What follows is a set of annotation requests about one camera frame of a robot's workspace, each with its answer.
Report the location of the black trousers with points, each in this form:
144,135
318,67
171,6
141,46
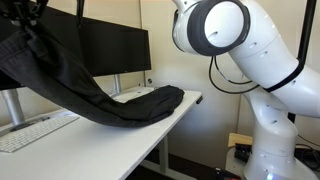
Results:
100,106

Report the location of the black vertical pole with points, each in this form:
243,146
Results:
308,26

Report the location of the small round grey knob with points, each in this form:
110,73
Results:
149,81

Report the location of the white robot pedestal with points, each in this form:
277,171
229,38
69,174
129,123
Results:
233,163

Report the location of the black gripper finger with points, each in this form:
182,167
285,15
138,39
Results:
36,10
18,10

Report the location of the tan cardboard piece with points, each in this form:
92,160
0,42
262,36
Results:
238,139

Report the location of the white desk leg frame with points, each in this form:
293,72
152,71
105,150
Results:
163,153

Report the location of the smaller black monitor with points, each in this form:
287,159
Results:
123,50

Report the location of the thick silver monitor stand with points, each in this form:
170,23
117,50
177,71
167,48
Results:
13,106

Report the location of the large black monitor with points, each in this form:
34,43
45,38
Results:
63,33

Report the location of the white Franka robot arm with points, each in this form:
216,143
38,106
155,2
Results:
283,100

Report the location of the white keyboard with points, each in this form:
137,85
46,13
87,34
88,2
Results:
30,133

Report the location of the black electronic box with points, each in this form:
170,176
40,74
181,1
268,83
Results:
242,152

